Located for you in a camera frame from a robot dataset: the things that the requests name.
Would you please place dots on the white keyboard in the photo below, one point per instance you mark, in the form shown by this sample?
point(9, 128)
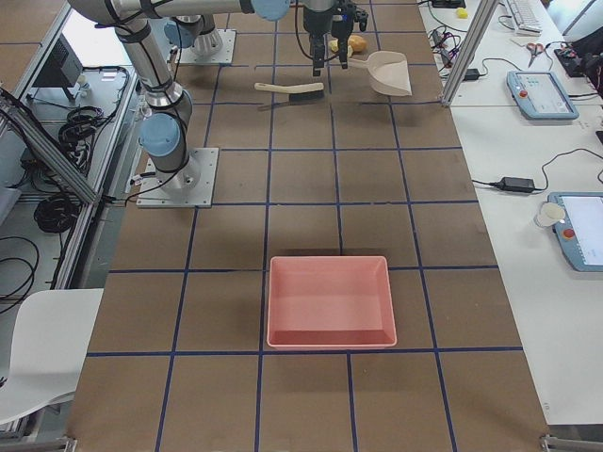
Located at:
point(523, 19)

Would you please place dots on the pink plastic bin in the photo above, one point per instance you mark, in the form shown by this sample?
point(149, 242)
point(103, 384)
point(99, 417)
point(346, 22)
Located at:
point(330, 302)

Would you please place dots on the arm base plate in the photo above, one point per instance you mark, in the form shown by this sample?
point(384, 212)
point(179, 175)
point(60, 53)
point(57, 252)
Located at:
point(214, 48)
point(192, 186)

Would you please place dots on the white chair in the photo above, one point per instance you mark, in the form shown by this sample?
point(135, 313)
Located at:
point(49, 346)

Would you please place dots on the brown potato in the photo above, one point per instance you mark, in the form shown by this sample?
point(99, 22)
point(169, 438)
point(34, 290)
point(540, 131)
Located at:
point(358, 43)

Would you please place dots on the blue teach pendant near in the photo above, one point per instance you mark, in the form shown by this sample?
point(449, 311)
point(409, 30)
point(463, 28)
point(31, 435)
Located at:
point(580, 233)

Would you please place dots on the blue teach pendant far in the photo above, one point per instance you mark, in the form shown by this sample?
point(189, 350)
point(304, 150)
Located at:
point(540, 96)

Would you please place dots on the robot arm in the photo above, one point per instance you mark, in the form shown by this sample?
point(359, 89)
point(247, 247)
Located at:
point(164, 134)

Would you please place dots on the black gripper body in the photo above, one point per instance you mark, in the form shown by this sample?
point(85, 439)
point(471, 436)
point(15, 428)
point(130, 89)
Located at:
point(316, 23)

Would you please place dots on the white paper cup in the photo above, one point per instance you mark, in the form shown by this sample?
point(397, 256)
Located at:
point(549, 214)

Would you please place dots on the beige plastic dustpan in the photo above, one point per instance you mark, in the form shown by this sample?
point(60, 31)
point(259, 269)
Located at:
point(388, 72)

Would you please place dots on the black power adapter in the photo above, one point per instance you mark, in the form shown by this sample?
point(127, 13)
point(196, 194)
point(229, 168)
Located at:
point(519, 185)

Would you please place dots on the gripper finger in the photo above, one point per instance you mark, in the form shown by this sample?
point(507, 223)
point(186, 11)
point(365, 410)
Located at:
point(317, 53)
point(342, 52)

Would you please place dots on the aluminium frame post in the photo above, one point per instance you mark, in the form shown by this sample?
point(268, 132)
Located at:
point(472, 39)

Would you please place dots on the black box device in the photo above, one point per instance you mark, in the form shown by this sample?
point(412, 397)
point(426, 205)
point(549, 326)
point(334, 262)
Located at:
point(61, 69)

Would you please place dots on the beige hand brush black bristles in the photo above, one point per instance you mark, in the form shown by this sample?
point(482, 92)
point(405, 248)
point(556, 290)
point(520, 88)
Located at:
point(295, 93)

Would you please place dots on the blue teach pendant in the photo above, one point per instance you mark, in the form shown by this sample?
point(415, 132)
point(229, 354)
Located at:
point(580, 233)
point(540, 96)

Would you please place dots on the red handled scissors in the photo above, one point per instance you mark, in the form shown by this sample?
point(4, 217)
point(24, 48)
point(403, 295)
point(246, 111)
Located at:
point(535, 49)

